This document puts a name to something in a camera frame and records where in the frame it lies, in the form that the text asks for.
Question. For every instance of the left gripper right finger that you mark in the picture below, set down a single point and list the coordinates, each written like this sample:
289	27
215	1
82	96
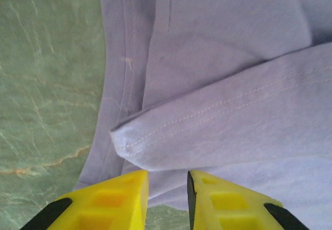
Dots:
228	209

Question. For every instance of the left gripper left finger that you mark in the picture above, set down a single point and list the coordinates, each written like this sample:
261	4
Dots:
114	204

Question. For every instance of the purple t-shirt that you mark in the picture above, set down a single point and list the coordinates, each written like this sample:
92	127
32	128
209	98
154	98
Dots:
220	59

